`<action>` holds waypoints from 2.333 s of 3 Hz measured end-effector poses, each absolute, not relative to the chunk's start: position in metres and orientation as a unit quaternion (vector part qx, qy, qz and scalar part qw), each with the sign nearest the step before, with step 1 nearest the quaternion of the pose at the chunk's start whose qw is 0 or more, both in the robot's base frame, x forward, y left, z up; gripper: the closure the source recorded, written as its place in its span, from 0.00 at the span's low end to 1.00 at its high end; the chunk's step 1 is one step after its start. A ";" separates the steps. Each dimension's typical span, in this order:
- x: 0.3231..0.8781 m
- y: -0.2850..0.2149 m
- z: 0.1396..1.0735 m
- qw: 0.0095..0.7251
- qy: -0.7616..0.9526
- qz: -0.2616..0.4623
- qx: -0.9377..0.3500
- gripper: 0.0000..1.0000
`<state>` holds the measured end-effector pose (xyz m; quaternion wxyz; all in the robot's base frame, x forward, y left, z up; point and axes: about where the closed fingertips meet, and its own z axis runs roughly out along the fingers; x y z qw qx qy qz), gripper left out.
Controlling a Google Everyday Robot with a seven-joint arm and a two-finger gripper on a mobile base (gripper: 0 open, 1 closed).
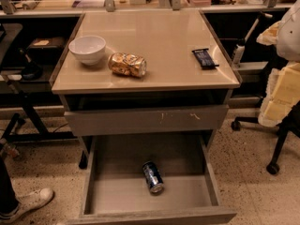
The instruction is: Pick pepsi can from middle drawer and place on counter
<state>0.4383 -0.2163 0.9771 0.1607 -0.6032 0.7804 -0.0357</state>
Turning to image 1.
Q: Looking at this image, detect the white ceramic bowl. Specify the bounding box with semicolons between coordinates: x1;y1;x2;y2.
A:
68;36;106;66

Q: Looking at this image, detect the dark blue snack bar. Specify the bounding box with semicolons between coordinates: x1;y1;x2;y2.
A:
192;49;218;69

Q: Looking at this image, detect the closed grey top drawer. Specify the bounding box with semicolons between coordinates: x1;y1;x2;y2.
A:
65;105;229;136

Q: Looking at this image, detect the black box with label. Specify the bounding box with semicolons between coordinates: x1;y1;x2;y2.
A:
27;37;66;59

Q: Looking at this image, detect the blue pepsi can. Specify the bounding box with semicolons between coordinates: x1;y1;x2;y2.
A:
142;161;164;194

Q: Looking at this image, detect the crushed gold can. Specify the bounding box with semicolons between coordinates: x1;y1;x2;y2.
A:
108;52;147;78

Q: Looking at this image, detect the white sneaker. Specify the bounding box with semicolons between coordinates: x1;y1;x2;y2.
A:
0;187;54;225

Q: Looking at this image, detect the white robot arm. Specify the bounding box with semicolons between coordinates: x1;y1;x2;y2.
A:
257;0;300;128

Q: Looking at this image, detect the grey drawer cabinet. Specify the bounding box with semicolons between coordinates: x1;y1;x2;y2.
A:
49;9;243;171

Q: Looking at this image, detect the black office chair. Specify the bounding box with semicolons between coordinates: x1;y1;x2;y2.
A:
231;102;300;175

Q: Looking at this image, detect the dark trouser leg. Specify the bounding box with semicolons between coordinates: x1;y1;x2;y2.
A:
0;158;19;214

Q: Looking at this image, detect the open grey middle drawer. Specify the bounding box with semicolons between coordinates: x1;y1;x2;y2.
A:
67;133;236;225

